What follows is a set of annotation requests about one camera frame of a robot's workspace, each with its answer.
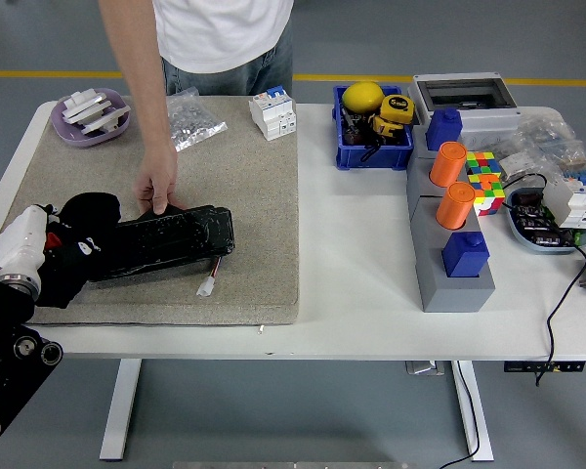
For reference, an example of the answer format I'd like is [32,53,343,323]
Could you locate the person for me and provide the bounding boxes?
[99,0,295,98]

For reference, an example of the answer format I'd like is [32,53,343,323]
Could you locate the colourful puzzle cube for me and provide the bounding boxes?
[466,173,507,218]
[464,150,502,178]

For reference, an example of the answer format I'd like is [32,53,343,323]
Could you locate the clear bag of screws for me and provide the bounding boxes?
[165,86,229,153]

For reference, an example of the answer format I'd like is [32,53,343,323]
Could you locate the black floor cable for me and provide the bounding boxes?
[439,361,481,469]

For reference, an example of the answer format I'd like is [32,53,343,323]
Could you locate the purple tray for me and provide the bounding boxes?
[50,87,132,149]

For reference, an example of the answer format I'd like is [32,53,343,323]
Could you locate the silver bracket under table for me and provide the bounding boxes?
[403,360,445,376]

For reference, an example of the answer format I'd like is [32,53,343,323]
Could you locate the black power cable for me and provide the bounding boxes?
[534,243,586,387]

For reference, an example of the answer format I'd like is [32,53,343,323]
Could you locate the clear bag with white part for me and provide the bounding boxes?
[497,149,536,183]

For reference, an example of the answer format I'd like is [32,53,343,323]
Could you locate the blue square peg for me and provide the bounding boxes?
[424,107,464,151]
[441,232,491,279]

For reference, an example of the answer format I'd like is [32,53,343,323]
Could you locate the yellow ball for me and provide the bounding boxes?
[341,81,386,114]

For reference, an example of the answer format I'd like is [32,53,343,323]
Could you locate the blue-grey tray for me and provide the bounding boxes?
[505,185,586,256]

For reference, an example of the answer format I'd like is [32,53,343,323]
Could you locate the yellow black tape measure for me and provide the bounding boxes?
[379,94,416,124]

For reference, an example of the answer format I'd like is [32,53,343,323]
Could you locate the black desk control panel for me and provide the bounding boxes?
[503,360,586,373]

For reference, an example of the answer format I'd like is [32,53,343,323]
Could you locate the blue plastic bin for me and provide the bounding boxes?
[332,85,415,171]

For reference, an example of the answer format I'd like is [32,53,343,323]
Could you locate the dark hand tool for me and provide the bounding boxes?
[340,106,373,147]

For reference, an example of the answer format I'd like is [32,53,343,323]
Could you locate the thin black wire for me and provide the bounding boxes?
[500,171,551,211]

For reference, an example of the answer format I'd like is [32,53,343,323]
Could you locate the grey peg holder block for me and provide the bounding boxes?
[404,124,498,314]

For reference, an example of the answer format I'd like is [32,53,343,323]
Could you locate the dark electronic modules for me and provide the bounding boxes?
[512,192,583,245]

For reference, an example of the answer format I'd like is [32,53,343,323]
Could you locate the black glossy panel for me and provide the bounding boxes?
[85,203,236,284]

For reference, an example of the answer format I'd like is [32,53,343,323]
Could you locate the white circuit breaker blue switch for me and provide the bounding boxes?
[248,86,298,142]

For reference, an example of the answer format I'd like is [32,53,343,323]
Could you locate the white table leg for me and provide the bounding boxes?
[451,360,494,463]
[99,360,143,461]

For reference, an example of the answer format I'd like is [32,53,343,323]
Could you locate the grey-brown mat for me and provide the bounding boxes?
[0,95,302,326]

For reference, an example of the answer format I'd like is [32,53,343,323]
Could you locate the white plastic part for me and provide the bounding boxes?
[80,104,131,136]
[61,88,112,124]

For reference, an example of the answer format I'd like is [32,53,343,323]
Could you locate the clear bag of components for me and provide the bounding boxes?
[515,115,586,172]

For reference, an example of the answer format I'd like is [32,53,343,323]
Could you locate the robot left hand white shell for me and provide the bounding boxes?
[0,202,103,285]

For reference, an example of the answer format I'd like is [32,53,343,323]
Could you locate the red wire with white connector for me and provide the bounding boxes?
[195,256,225,298]

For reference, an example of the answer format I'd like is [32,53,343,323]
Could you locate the grey enclosure box clear lid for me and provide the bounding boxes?
[407,72,522,136]

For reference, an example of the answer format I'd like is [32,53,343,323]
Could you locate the large white circuit breaker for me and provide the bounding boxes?
[541,168,586,230]

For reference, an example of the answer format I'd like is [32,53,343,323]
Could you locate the orange cylinder peg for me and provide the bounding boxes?
[429,141,468,189]
[436,182,476,231]

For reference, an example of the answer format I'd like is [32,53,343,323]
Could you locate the yellow black tool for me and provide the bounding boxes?
[370,114,405,139]

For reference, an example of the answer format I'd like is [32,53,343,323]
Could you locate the person's right hand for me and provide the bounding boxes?
[132,140,189,216]

